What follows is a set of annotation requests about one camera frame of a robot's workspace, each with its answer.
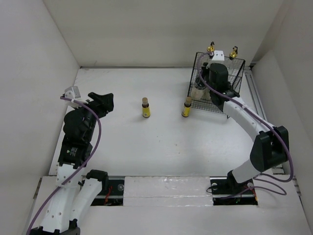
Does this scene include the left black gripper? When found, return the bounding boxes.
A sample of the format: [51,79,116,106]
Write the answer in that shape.
[73,92,113,140]

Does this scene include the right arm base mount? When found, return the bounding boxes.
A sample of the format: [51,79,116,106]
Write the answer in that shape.
[206,177,258,206]

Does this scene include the small yellow bottle cork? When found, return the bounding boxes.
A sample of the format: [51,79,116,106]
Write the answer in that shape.
[142,97,151,118]
[181,96,192,118]

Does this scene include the dark sauce bottle gold spout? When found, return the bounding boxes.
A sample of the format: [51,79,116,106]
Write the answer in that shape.
[207,41,215,55]

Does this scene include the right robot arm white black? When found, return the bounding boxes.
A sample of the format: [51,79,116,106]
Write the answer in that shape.
[198,63,292,197]

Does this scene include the clear oil bottle gold spout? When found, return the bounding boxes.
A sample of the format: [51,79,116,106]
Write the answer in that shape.
[229,46,238,60]

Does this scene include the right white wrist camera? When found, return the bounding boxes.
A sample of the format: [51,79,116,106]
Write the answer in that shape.
[212,50,224,63]

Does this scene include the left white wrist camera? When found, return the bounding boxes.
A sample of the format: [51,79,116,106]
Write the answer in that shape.
[61,86,81,108]

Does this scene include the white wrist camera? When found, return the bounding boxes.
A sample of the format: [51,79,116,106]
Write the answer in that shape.
[61,86,81,108]
[212,50,224,63]

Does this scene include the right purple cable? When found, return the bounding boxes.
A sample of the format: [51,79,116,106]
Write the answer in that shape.
[197,51,294,199]

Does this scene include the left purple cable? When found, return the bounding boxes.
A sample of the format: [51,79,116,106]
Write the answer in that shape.
[25,96,102,235]

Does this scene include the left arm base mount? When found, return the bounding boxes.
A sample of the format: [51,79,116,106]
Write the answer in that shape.
[91,179,125,206]

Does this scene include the metal rail right edge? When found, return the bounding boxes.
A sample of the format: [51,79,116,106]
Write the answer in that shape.
[245,64,284,174]

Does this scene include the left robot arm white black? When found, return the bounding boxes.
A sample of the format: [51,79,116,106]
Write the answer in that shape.
[26,92,114,235]

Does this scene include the black wire rack basket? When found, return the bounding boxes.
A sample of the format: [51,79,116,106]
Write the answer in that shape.
[187,52,245,115]

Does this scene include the tan spice grinder silver top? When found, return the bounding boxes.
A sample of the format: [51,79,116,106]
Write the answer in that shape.
[190,83,206,100]

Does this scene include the purple cable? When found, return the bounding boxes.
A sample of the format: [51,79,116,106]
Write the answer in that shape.
[25,96,102,235]
[197,51,294,199]

